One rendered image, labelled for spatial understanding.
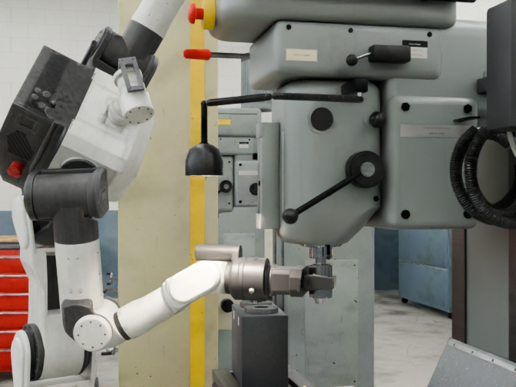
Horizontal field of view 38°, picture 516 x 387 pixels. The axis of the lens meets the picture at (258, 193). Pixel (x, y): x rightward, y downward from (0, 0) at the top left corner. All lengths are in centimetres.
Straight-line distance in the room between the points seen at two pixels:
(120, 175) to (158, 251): 158
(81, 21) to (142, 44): 889
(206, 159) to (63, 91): 42
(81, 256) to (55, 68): 43
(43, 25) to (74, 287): 923
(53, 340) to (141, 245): 130
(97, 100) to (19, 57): 896
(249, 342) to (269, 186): 58
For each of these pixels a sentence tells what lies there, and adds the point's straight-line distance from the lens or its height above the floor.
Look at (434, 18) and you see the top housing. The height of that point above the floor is 175.
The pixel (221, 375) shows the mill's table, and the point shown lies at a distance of 210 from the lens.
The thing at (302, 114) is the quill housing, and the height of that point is 156.
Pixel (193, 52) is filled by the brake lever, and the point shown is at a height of 170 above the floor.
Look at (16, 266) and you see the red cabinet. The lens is 596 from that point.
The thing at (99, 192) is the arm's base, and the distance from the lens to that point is 152.
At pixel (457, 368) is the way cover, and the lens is 176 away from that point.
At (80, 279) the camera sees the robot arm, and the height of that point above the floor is 124.
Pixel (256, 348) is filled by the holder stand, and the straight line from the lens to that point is 194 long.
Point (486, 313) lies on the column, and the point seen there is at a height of 115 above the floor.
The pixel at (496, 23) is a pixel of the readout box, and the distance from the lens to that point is 133.
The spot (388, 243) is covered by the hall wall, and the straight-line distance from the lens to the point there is 1135.
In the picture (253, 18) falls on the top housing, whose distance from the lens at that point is 141.
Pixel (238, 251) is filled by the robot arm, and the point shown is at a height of 129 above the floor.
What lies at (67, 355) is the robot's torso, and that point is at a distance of 196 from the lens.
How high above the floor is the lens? 141
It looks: level
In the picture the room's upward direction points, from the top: straight up
